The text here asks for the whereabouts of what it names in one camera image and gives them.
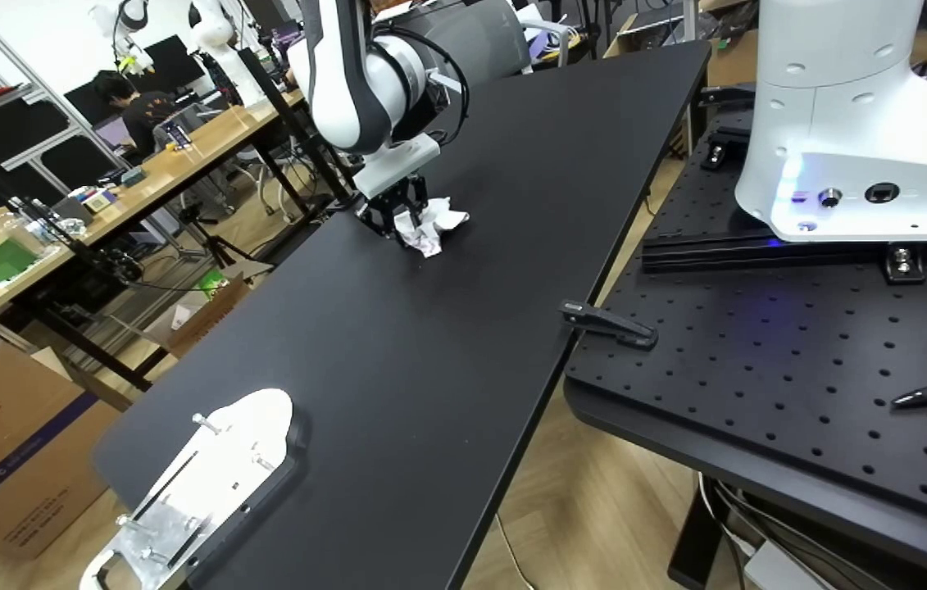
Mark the grey office chair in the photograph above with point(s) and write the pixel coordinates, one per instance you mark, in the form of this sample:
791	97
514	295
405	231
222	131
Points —
479	37

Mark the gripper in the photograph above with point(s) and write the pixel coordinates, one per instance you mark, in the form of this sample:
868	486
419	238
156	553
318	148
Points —
394	195

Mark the white background robot arms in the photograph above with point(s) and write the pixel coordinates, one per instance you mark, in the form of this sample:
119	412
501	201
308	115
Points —
221	45

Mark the aluminium frame shelf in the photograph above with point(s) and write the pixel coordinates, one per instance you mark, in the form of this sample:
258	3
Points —
37	139

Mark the monitor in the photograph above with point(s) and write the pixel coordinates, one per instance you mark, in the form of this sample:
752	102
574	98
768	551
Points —
170	64

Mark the person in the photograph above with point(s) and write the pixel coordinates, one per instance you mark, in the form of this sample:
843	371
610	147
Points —
143	115

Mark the white towel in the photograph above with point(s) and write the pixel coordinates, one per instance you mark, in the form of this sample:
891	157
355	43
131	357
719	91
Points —
430	229

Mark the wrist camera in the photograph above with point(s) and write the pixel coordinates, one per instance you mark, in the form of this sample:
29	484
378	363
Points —
397	166

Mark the camera on mount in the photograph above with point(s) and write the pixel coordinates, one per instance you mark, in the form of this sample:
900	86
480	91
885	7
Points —
45	225

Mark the long wooden table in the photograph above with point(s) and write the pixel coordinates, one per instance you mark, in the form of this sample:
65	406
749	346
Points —
160	176

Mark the small open cardboard box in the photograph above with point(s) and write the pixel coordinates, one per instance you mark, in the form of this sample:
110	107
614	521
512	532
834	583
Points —
201	319

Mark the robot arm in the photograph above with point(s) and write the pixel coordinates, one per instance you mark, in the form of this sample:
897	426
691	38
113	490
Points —
840	123

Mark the black foot bracket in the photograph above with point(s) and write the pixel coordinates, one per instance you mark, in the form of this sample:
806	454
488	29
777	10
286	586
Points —
905	263

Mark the black rack with silver plate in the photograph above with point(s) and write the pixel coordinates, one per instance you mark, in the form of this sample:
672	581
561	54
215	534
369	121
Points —
217	475

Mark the large cardboard box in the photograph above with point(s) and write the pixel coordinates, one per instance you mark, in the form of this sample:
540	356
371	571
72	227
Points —
4	459

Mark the black rail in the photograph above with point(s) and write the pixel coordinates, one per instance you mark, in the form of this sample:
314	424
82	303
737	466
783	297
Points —
725	250

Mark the green board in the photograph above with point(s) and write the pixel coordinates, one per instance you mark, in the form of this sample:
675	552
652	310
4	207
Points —
4	260

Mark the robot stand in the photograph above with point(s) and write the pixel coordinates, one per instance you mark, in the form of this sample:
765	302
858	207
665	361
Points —
799	369

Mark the black clamp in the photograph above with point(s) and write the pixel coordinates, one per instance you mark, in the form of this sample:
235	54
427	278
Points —
609	324

